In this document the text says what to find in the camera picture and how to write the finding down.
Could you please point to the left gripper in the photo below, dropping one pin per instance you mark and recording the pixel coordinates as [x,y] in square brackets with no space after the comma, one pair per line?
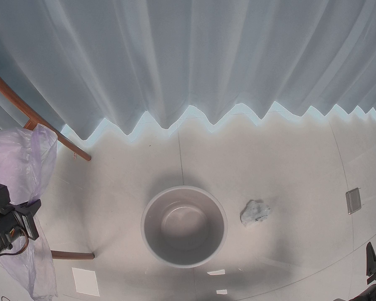
[9,230]

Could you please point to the wooden chair white cushions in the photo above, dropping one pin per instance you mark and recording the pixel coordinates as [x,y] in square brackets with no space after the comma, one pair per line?
[34,118]

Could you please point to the purple plastic bag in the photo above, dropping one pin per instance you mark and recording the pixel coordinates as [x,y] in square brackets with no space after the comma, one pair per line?
[15,161]

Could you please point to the crumpled white printed wrapper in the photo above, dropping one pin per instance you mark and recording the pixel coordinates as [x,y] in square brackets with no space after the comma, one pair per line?
[255,213]

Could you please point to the pale blue curtain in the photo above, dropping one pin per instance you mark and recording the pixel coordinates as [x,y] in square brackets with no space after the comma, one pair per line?
[188,42]

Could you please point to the white trash bin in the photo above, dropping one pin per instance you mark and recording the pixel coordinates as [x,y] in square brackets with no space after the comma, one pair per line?
[181,221]

